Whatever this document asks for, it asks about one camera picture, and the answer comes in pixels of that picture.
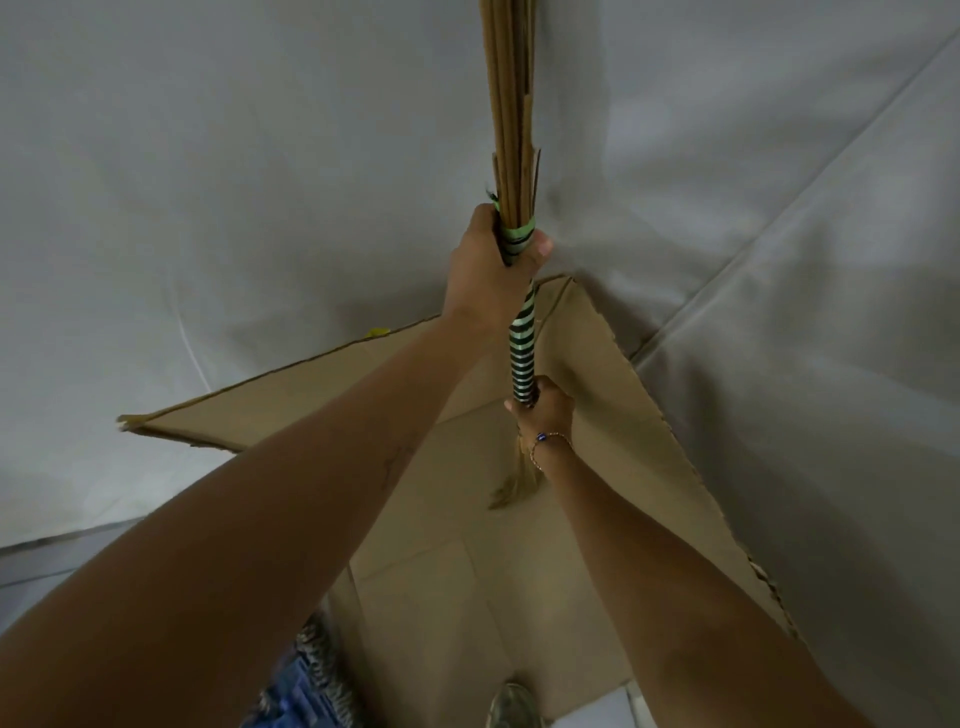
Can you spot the person's left hand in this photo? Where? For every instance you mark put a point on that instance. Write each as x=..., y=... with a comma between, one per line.
x=476, y=274

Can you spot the person's right hand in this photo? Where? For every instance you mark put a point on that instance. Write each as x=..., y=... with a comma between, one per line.
x=551, y=416

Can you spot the person's right thumb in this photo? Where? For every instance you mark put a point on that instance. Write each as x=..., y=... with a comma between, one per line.
x=516, y=409

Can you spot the person's left thumb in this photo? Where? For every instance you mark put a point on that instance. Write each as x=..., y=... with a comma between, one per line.
x=536, y=251

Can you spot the person's right forearm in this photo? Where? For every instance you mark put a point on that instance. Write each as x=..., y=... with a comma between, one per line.
x=675, y=600

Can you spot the person's left forearm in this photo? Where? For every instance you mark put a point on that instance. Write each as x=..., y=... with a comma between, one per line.
x=247, y=540

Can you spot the brown cardboard sheet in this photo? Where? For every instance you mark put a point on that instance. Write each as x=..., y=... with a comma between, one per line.
x=465, y=540

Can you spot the grey shoe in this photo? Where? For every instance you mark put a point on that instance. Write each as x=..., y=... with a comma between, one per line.
x=514, y=706

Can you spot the black and white patterned top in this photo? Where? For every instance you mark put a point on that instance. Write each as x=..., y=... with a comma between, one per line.
x=326, y=660

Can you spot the blue denim shorts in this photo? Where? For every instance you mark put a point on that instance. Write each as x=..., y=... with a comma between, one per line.
x=289, y=697

